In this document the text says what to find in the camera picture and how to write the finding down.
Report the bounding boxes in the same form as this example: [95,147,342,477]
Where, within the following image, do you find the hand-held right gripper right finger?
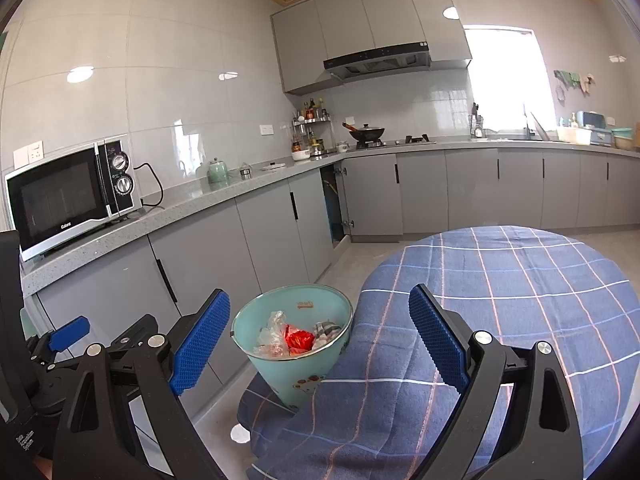
[408,283,586,480]

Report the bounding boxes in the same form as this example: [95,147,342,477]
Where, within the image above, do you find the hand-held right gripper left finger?
[52,288,232,480]

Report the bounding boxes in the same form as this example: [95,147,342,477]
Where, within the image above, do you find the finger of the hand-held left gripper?
[102,314,160,356]
[48,315,91,354]

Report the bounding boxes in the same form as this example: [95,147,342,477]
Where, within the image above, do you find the white red plastic bag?
[252,310,292,359]

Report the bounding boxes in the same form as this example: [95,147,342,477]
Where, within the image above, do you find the teal trash bin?
[231,283,355,409]

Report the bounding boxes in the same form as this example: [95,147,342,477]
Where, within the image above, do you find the red snack packet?
[284,326,316,354]

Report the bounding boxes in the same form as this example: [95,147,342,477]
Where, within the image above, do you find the blue plaid tablecloth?
[237,225,632,480]

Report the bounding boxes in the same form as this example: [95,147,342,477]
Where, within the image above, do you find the black silver microwave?
[5,135,144,262]

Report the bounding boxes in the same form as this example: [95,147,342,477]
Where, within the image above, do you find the grey kitchen counter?
[19,137,640,297]

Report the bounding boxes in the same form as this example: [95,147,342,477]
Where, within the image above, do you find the grey lower cabinets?
[30,147,640,411]

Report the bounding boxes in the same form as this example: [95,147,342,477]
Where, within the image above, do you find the grey cabinets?
[30,147,640,411]
[270,0,474,95]

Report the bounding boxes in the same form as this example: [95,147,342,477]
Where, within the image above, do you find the blue gas cylinder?
[324,192,342,238]

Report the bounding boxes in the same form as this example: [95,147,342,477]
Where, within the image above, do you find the teal kettle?
[207,157,232,185]

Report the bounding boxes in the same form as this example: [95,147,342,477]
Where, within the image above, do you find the gas stove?
[354,134,437,151]

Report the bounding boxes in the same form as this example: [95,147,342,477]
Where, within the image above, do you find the black wok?
[342,121,387,144]

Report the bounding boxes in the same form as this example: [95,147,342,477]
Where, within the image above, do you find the metal utensil holder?
[468,102,486,139]

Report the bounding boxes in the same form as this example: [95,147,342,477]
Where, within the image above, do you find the leaning metal tray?
[530,111,553,141]

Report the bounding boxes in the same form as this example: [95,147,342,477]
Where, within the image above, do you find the white dish basin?
[556,126,591,145]

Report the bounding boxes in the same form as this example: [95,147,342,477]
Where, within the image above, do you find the metal spice rack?
[291,97,335,157]

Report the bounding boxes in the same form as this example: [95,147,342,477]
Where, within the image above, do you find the blue bread box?
[575,110,619,146]

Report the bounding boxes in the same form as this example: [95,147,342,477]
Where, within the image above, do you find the bright window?
[462,25,557,134]

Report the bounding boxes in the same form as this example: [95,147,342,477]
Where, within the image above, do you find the black range hood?
[322,41,432,84]

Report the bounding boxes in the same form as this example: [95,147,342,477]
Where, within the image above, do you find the hanging cloths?
[553,69,596,102]

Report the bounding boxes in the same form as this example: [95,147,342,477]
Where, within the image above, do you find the grey upper cabinets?
[270,0,474,95]

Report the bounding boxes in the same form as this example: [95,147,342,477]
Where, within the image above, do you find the black power cable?
[132,162,166,212]

